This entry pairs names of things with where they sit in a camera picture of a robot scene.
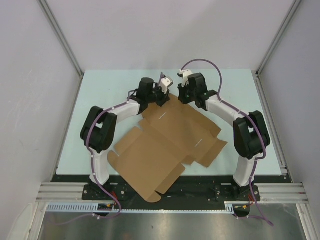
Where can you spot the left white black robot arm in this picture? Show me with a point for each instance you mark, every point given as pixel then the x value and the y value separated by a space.
pixel 99 127

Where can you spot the grey slotted cable duct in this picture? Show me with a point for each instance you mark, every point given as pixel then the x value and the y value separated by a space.
pixel 107 208

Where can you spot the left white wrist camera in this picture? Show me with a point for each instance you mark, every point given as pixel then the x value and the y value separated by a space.
pixel 165 83

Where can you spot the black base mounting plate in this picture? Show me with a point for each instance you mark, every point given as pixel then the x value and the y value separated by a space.
pixel 184 183

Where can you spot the right aluminium frame post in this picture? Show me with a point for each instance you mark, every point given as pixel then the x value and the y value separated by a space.
pixel 294 7

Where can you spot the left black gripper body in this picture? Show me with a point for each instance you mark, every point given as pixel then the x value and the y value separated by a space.
pixel 157 96

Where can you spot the brown cardboard box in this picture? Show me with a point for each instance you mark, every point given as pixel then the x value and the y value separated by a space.
pixel 153 155

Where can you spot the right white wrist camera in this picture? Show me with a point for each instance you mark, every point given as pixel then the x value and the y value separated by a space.
pixel 184 74

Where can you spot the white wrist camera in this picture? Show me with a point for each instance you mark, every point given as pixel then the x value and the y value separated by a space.
pixel 165 83
pixel 184 74

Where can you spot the aluminium front rail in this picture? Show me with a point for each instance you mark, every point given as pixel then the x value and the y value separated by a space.
pixel 270 193

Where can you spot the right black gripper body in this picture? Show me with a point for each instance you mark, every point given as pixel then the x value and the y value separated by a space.
pixel 187 95

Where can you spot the aluminium frame post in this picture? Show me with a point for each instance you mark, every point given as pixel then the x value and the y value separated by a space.
pixel 52 20
pixel 294 7

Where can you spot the left aluminium frame post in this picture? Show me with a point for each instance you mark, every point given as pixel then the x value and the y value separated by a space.
pixel 52 20

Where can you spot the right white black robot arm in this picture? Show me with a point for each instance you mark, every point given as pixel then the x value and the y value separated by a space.
pixel 250 133

